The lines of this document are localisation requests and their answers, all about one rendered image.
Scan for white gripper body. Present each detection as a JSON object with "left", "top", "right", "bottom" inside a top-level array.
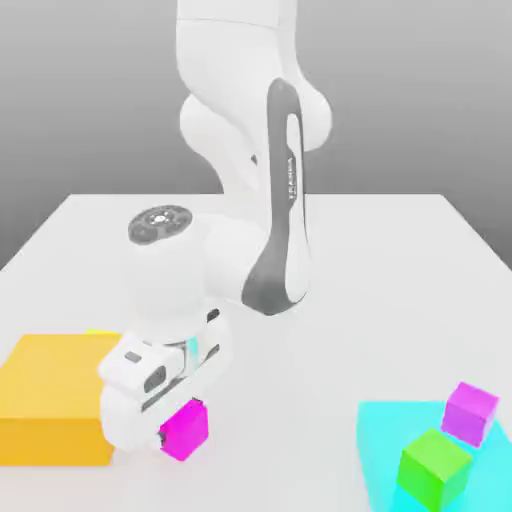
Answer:
[{"left": 98, "top": 316, "right": 234, "bottom": 454}]

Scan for small magenta cube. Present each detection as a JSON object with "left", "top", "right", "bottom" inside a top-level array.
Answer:
[{"left": 158, "top": 398, "right": 210, "bottom": 462}]

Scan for small green cube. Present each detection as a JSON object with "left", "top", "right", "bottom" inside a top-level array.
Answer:
[{"left": 395, "top": 428, "right": 474, "bottom": 512}]

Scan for small purple cube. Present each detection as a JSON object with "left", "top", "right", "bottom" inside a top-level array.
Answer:
[{"left": 440, "top": 381, "right": 501, "bottom": 449}]

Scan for large orange box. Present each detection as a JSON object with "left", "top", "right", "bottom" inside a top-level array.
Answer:
[{"left": 0, "top": 333, "right": 124, "bottom": 468}]

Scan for large cyan box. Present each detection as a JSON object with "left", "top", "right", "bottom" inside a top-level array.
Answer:
[{"left": 355, "top": 400, "right": 512, "bottom": 512}]

